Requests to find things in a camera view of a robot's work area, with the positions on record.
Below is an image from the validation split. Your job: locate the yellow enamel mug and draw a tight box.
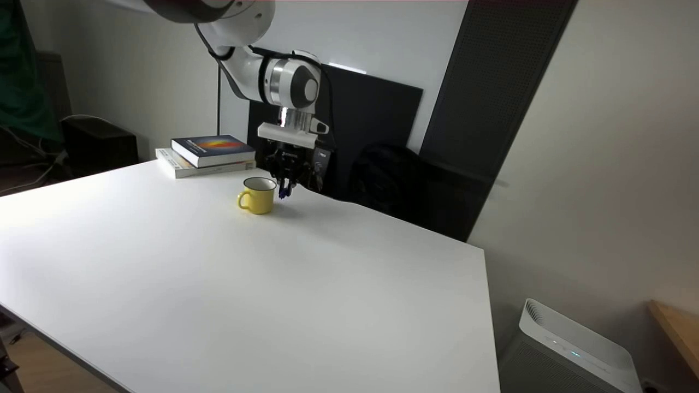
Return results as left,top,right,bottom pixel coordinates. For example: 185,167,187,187
235,175,282,216

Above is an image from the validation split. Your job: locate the green cloth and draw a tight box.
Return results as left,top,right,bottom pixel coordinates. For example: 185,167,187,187
0,0,66,145

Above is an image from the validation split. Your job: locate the black box on floor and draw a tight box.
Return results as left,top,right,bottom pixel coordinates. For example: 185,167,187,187
59,116,141,180

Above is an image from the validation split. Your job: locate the wooden side table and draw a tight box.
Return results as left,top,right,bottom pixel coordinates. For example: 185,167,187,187
644,300,699,382

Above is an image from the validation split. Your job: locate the white paperback book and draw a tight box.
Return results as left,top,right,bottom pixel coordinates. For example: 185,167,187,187
153,147,258,182

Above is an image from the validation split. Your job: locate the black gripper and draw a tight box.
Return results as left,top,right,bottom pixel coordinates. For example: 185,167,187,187
265,141,318,200

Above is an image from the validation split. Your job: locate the white air purifier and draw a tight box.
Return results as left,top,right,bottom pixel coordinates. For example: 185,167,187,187
498,296,647,393

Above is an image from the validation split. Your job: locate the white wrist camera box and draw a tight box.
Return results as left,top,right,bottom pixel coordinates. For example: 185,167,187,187
256,119,331,152

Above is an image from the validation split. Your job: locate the dark blue book orange cover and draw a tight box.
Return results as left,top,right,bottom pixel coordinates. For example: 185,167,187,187
171,133,258,171

